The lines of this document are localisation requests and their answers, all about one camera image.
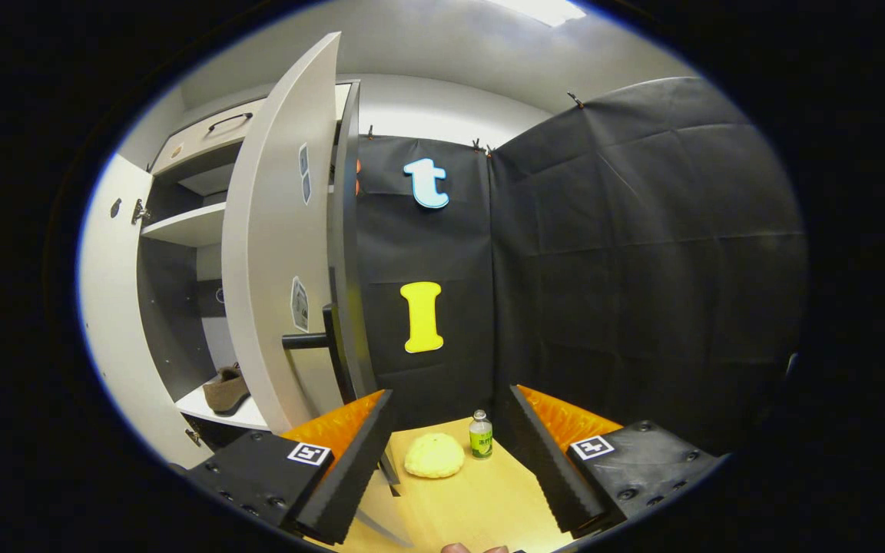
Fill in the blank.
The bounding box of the black drawer handle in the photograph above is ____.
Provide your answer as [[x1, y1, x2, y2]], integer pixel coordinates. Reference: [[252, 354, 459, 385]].
[[207, 112, 254, 133]]

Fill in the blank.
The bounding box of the brown fuzzy shoe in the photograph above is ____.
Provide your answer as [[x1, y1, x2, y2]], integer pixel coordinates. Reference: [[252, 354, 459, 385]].
[[203, 363, 250, 414]]

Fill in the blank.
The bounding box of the white cabinet door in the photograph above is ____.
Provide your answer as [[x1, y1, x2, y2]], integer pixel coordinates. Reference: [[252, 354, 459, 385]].
[[78, 154, 213, 469], [221, 31, 345, 435]]

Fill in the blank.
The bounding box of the black backdrop cloth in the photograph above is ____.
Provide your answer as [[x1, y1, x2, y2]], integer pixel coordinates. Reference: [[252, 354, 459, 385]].
[[354, 77, 810, 454]]

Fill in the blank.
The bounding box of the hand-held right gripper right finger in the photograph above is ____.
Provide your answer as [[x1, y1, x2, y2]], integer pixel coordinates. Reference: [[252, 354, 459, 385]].
[[509, 384, 724, 536]]

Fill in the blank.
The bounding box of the green label plastic bottle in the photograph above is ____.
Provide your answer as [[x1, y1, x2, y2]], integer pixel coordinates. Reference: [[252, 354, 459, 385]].
[[469, 409, 494, 460]]

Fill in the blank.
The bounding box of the long ceiling light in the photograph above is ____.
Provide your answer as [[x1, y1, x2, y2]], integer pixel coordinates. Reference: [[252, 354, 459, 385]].
[[489, 0, 588, 28]]

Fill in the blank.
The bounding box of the beige cabinet drawer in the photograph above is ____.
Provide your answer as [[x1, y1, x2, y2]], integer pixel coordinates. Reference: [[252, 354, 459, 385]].
[[152, 83, 351, 176]]

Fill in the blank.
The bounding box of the yellow fluffy sponge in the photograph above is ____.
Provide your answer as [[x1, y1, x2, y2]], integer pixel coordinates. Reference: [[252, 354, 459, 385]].
[[403, 432, 466, 479]]

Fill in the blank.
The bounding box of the black right door handle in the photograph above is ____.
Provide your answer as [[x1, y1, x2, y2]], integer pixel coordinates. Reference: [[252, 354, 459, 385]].
[[282, 303, 355, 406]]

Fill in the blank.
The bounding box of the white shoe cabinet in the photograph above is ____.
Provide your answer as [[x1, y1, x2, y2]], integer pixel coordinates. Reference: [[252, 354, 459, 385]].
[[135, 81, 379, 450]]

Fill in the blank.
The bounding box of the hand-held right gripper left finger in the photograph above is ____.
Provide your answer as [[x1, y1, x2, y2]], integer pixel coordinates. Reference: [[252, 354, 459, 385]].
[[185, 389, 394, 545]]

